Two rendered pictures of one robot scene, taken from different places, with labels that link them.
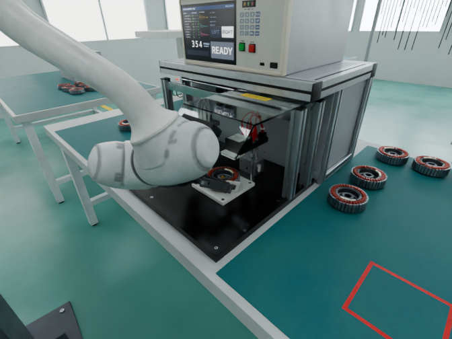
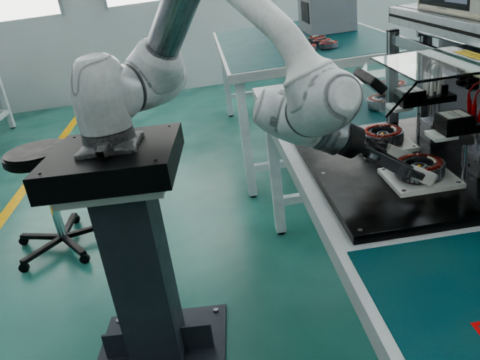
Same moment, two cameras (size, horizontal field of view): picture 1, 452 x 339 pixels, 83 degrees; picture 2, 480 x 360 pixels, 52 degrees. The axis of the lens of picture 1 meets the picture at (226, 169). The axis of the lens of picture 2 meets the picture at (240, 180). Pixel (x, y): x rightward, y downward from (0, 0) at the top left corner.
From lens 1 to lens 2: 0.52 m
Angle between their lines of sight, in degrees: 38
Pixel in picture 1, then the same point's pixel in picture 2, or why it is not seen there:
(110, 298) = (268, 321)
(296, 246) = (468, 261)
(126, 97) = (285, 42)
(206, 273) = (337, 249)
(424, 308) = not seen: outside the picture
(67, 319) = (218, 321)
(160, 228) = (316, 203)
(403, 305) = not seen: outside the picture
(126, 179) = (279, 124)
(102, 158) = (263, 100)
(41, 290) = (203, 283)
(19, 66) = not seen: hidden behind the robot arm
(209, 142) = (346, 90)
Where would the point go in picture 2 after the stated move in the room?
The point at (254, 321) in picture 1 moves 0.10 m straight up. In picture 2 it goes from (357, 296) to (356, 246)
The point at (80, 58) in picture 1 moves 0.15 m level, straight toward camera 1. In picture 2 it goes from (259, 10) to (244, 21)
